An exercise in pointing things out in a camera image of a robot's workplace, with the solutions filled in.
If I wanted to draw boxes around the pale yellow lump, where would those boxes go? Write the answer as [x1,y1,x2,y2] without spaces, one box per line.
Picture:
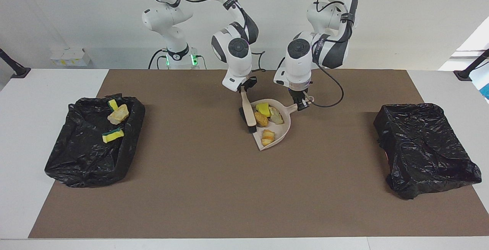
[269,107,285,125]

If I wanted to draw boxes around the pale rock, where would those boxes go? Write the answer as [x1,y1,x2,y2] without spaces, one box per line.
[107,104,130,125]

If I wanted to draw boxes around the black clamp stand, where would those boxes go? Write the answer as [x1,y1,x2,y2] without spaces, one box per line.
[453,48,489,81]
[0,48,31,79]

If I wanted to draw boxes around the beige plastic dustpan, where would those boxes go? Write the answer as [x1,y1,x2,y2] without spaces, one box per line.
[250,96,315,151]

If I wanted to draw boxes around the brown table mat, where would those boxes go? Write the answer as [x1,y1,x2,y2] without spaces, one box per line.
[29,69,489,239]

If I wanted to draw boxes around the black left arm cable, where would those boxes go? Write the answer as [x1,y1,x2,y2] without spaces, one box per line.
[309,0,344,108]

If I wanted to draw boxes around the white background box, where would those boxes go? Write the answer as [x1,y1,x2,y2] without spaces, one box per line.
[50,48,92,67]

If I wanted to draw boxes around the black bag lined trash bin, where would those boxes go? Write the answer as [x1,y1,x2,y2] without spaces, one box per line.
[373,103,483,200]
[44,93,146,188]

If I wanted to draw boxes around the beige hand brush black bristles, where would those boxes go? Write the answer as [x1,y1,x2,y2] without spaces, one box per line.
[239,91,257,134]

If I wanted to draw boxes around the black right base cable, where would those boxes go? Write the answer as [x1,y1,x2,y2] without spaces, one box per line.
[148,49,168,70]

